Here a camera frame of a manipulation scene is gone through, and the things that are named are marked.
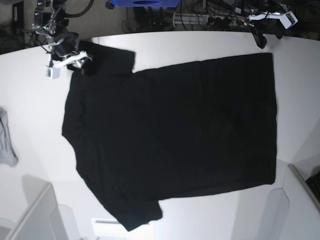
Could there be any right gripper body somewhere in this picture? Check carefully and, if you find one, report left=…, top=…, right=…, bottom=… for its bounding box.
left=48, top=31, right=79, bottom=60

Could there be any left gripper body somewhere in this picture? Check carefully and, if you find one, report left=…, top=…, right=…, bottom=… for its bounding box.
left=251, top=23, right=267, bottom=49

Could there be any black T-shirt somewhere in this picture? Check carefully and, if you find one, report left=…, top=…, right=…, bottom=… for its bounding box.
left=62, top=41, right=278, bottom=231

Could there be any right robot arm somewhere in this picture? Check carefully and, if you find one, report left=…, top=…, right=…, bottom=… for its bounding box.
left=21, top=0, right=94, bottom=60

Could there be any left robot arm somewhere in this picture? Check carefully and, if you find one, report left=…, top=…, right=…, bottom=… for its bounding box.
left=231, top=0, right=320, bottom=49

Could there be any blue box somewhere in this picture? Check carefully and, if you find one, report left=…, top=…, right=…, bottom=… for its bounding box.
left=110, top=0, right=180, bottom=8

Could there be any grey cloth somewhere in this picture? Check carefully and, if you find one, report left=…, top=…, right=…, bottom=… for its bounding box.
left=0, top=107, right=19, bottom=168

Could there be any black keyboard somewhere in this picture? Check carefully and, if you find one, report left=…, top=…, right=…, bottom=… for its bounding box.
left=306, top=172, right=320, bottom=200

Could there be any white side bin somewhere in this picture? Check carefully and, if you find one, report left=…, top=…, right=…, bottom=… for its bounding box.
left=5, top=183, right=69, bottom=240

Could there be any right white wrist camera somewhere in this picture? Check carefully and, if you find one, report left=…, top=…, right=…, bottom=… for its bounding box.
left=44, top=51, right=93, bottom=80

